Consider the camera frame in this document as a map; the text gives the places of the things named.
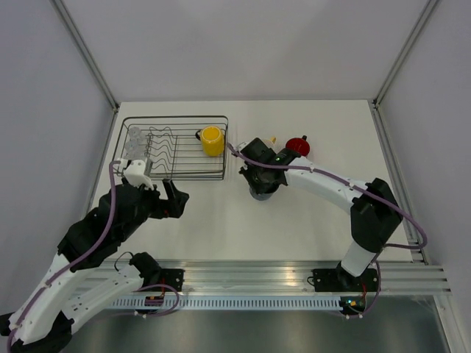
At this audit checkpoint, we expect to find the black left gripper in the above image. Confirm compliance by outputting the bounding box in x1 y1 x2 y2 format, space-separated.
118 177 189 241

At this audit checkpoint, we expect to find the navy blue mug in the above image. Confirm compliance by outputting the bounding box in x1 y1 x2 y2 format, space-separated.
249 188 276 202

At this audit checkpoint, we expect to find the red mug black handle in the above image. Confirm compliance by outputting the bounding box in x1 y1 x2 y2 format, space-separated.
285 135 311 157

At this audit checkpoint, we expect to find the bright yellow mug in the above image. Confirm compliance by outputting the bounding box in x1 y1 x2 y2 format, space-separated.
195 126 224 157

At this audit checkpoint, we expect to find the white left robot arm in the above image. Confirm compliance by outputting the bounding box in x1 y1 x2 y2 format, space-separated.
1 179 190 352

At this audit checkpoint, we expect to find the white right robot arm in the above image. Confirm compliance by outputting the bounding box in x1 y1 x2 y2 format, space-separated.
230 138 403 290

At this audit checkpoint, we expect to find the clear glass near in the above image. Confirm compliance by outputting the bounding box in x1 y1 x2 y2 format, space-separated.
124 140 143 159

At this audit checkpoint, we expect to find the clear glass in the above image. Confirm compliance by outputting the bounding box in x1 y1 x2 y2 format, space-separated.
124 140 143 159
128 126 141 139
127 135 146 146

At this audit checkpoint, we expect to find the clear glass middle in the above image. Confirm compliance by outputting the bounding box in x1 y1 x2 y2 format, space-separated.
127 135 146 146

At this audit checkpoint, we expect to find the clear glass far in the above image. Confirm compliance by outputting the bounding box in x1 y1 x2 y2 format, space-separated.
128 126 141 139

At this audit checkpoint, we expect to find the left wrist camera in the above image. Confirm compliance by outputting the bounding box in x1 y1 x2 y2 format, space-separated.
122 158 154 190

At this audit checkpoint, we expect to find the grey wire dish rack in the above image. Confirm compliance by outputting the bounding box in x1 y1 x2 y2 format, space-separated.
113 115 229 181

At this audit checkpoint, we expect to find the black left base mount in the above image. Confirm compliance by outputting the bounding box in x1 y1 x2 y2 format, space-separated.
159 268 185 291

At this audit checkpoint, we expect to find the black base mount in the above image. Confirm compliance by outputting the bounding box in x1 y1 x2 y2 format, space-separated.
159 268 185 291
306 268 379 293

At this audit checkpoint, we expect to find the white slotted cable duct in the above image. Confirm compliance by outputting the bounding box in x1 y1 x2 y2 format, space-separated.
110 295 342 311

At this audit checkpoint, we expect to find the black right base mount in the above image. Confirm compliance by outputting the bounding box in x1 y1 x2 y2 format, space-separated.
306 268 379 293

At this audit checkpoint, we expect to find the aluminium front rail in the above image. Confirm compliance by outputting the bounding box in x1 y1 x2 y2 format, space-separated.
73 259 452 295

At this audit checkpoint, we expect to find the aluminium frame rail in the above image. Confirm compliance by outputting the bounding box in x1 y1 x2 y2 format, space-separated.
49 0 119 113

